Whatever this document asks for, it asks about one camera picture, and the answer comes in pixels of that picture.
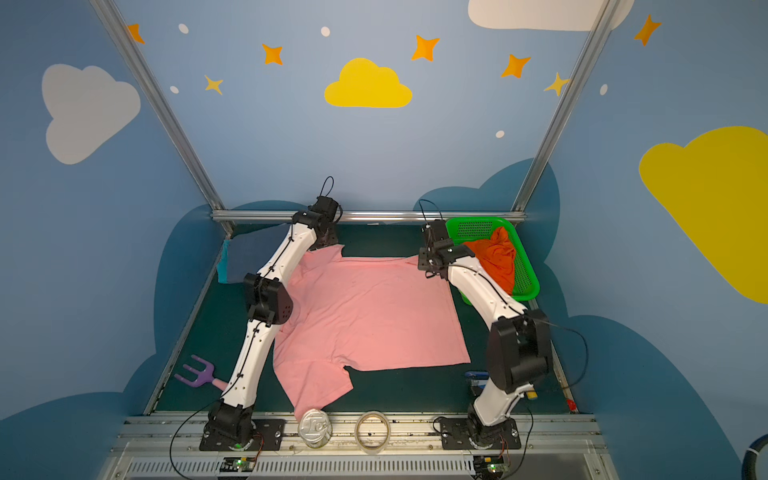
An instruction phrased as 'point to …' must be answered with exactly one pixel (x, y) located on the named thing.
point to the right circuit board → (490, 466)
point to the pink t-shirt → (361, 312)
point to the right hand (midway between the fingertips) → (434, 255)
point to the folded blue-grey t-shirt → (248, 252)
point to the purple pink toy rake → (202, 376)
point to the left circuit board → (237, 464)
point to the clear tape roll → (356, 432)
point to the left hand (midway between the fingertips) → (328, 239)
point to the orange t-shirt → (498, 253)
